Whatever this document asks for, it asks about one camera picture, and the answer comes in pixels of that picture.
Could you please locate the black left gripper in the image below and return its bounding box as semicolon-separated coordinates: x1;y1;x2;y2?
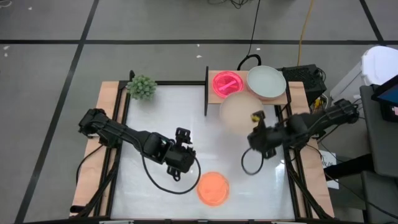
164;127;197;182

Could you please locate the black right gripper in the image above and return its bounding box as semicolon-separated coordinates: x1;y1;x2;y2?
248;110;285;160

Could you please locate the white opaque plate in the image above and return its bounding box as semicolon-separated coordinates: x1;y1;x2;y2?
246;65;287;100

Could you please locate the orange transparent plate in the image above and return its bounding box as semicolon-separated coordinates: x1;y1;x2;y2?
196;171;231;207

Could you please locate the wooden base board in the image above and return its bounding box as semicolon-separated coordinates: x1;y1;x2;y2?
70;81;129;218
287;81;336;219

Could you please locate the black electronics box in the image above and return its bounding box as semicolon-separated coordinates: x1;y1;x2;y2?
281;63;327;105

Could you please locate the white paper sheet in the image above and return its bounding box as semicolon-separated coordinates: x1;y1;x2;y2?
318;151;340;190

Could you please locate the small green artificial plant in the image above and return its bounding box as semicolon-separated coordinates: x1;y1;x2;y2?
126;74;158;101

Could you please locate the grey desk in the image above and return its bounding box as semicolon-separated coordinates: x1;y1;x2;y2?
359;83;398;179

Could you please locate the dark tablet screen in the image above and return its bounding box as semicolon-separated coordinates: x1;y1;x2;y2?
371;74;398;107

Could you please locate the white bin lid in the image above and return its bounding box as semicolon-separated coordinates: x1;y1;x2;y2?
360;45;398;86

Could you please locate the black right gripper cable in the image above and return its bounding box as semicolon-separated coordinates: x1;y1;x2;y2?
241;146;265;176

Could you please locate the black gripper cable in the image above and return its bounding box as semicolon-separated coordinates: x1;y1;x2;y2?
241;146;265;176
141;154;202;195

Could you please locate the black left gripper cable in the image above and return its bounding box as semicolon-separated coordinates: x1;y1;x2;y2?
141;154;202;195

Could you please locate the black aluminium table frame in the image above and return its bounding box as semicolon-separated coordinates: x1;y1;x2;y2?
70;70;335;224

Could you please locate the black left arm base cable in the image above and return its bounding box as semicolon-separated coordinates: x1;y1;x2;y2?
75;143;105;186

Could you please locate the black hanging cable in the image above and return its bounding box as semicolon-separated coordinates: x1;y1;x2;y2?
237;0;262;71

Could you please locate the yellow hanging cable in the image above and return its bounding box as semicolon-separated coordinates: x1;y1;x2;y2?
297;0;315;67

